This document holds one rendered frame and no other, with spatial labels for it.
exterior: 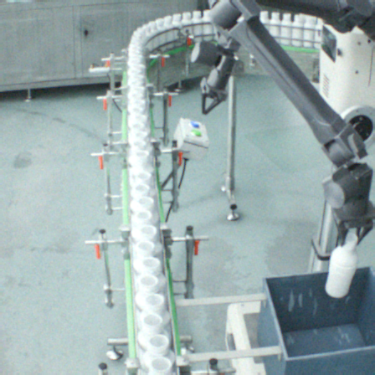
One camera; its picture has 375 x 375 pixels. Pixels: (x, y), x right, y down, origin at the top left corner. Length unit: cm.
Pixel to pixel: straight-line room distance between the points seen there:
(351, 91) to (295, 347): 75
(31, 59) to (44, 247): 209
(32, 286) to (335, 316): 177
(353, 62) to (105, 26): 336
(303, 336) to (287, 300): 14
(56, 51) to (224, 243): 235
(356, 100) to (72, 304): 174
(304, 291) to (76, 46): 364
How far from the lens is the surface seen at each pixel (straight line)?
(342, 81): 180
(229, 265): 320
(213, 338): 278
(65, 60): 502
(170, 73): 308
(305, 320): 175
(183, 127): 194
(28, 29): 498
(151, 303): 123
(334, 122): 130
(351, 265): 144
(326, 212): 208
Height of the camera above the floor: 195
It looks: 31 degrees down
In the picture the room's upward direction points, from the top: straight up
